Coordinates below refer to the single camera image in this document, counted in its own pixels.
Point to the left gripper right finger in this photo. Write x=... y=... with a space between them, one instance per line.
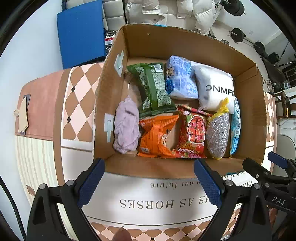
x=253 y=220

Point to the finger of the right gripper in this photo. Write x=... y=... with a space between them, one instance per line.
x=262 y=175
x=281 y=160

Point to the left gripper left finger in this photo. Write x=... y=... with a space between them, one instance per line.
x=50 y=203

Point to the yellow silver scrubbing sponge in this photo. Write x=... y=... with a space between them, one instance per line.
x=217 y=131

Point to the orange snack bag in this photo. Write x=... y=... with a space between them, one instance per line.
x=153 y=141

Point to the lilac fluffy cloth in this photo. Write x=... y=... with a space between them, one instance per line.
x=126 y=126

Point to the grey round chair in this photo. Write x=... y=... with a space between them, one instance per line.
x=285 y=147

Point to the light blue flat packet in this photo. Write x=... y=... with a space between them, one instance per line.
x=235 y=127

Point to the dark wooden chair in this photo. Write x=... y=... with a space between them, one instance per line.
x=284 y=106

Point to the red snack bag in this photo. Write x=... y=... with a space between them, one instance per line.
x=192 y=133

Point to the white ONMAX pouch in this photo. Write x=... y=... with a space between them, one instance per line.
x=214 y=85

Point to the beige card on table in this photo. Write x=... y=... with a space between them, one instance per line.
x=21 y=115

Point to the checkered printed tablecloth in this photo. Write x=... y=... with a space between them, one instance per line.
x=58 y=145

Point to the blue white snack bag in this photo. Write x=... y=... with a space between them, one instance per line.
x=180 y=79

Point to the green snack bag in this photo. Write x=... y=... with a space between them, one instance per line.
x=150 y=80

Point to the barbell on floor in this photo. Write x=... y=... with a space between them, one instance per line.
x=238 y=36

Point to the barbell on rack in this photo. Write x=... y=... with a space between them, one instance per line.
x=233 y=7

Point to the white puffer jacket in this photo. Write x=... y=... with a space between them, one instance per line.
x=195 y=15

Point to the blue folded mat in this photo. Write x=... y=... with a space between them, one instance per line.
x=81 y=34

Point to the white padded board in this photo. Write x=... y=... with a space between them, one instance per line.
x=113 y=14

